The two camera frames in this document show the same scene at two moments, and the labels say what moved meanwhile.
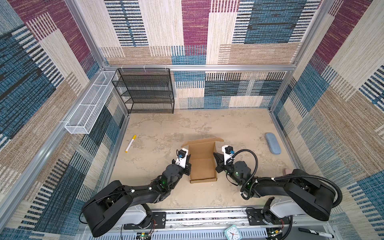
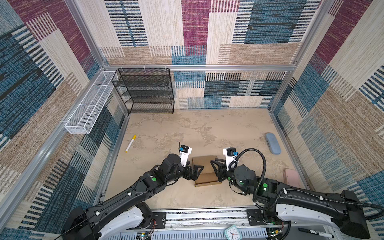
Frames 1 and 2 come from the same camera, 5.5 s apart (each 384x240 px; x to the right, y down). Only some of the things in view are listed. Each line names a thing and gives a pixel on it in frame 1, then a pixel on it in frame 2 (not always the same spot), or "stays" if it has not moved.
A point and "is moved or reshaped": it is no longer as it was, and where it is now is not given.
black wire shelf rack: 145,90 stays
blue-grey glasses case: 274,146 stays
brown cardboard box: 202,163 is moved or reshaped
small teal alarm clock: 233,233 stays
